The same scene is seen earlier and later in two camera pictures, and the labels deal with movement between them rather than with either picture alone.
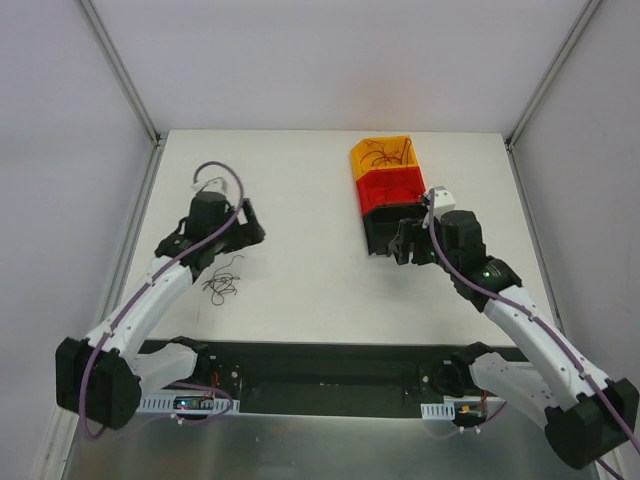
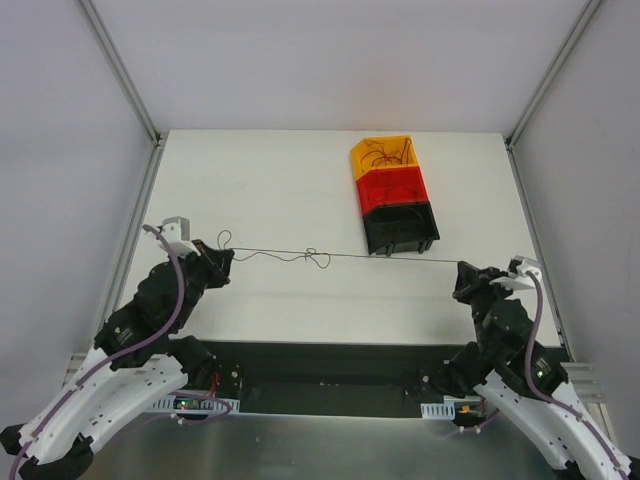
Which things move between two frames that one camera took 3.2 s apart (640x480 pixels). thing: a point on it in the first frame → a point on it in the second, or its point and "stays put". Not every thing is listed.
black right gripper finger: x=400 y=245 → x=468 y=286
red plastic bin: x=391 y=186 stays put
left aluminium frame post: x=123 y=72 stays put
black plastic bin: x=382 y=223 stays put
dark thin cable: x=222 y=283 → x=322 y=257
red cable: x=396 y=194 stays put
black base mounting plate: x=332 y=379 stays put
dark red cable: x=391 y=157 stays put
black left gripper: x=239 y=228 → x=206 y=263
